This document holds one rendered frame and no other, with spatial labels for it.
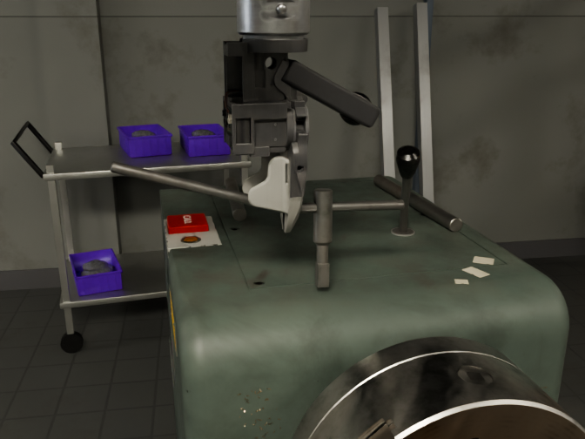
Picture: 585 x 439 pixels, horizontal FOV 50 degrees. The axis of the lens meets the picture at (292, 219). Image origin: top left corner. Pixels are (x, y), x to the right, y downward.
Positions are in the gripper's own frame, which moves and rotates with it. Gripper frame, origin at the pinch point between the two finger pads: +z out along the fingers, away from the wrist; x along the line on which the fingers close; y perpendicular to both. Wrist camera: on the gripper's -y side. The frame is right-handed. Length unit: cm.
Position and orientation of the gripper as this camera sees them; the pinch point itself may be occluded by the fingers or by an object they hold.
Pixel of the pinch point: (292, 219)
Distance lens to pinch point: 71.6
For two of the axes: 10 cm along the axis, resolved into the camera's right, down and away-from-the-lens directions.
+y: -9.7, 0.7, -2.2
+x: 2.3, 3.1, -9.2
